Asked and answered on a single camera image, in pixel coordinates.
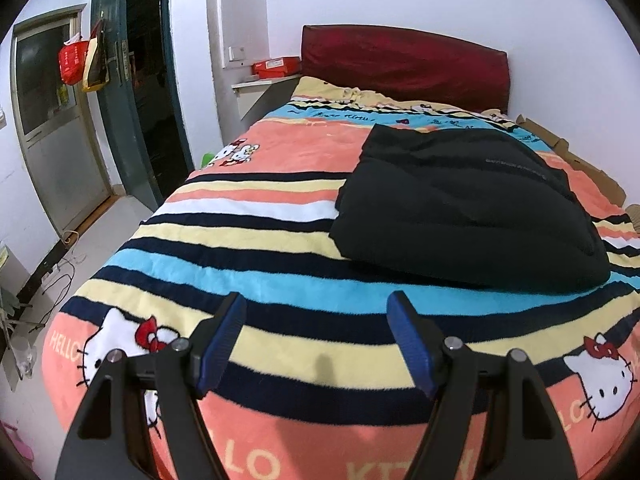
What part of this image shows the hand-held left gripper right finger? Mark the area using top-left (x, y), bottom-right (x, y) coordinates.
top-left (386, 290), bottom-right (591, 480)

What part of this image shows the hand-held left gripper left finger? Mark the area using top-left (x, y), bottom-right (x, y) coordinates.
top-left (54, 291), bottom-right (248, 480)

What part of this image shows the black puffer jacket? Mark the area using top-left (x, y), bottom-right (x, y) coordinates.
top-left (329, 124), bottom-right (612, 293)

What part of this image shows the striped cartoon cat blanket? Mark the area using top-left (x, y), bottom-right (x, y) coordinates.
top-left (41, 75), bottom-right (640, 480)

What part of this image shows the clear plastic bag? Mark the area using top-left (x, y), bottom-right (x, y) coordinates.
top-left (7, 330), bottom-right (38, 381)

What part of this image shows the pink object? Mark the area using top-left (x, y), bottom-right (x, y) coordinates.
top-left (10, 422), bottom-right (36, 466)

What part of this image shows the grey metal door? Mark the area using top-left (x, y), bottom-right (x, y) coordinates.
top-left (10, 4), bottom-right (113, 233)

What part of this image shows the dark green door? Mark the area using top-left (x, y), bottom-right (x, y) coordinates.
top-left (90, 0), bottom-right (196, 211)

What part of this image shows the white nightstand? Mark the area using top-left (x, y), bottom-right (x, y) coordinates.
top-left (231, 75), bottom-right (301, 123)

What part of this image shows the flattened cardboard box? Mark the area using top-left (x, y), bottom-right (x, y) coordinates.
top-left (515, 114), bottom-right (628, 208)

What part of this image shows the red flat box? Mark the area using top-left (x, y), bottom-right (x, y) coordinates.
top-left (251, 56), bottom-right (302, 78)

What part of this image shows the dark red headboard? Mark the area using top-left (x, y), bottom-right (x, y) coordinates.
top-left (300, 24), bottom-right (511, 116)

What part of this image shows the yellow brown paper bag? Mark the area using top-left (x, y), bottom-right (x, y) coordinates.
top-left (81, 20), bottom-right (112, 93)

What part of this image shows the red plastic bag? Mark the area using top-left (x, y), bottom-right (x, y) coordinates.
top-left (58, 32), bottom-right (91, 86)

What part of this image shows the white cable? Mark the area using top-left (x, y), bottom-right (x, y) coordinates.
top-left (60, 230), bottom-right (88, 266)

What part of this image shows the black cable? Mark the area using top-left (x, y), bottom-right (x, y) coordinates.
top-left (20, 260), bottom-right (76, 331)

